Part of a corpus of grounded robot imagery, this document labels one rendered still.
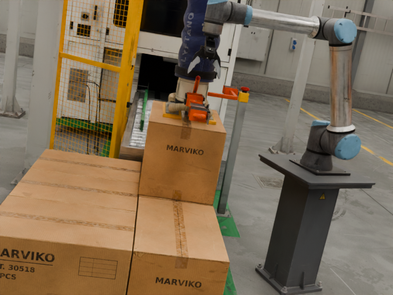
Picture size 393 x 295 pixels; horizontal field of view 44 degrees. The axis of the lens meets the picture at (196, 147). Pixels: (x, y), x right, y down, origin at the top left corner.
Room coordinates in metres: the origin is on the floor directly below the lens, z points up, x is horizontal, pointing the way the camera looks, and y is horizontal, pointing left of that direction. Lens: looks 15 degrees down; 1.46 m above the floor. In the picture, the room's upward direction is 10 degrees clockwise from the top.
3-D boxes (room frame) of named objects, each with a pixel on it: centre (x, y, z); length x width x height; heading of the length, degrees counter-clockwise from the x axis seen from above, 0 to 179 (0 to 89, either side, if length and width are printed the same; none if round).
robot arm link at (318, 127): (2.77, -0.71, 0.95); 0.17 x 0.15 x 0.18; 22
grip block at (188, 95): (2.44, 0.05, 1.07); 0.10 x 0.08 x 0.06; 96
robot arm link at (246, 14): (2.36, -0.08, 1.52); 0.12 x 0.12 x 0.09; 22
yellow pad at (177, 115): (2.68, 0.17, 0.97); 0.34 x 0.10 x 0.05; 6
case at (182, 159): (2.68, 0.09, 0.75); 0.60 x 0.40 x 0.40; 5
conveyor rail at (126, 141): (4.17, 0.61, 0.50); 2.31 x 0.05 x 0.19; 7
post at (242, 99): (3.68, -0.29, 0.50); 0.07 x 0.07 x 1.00; 7
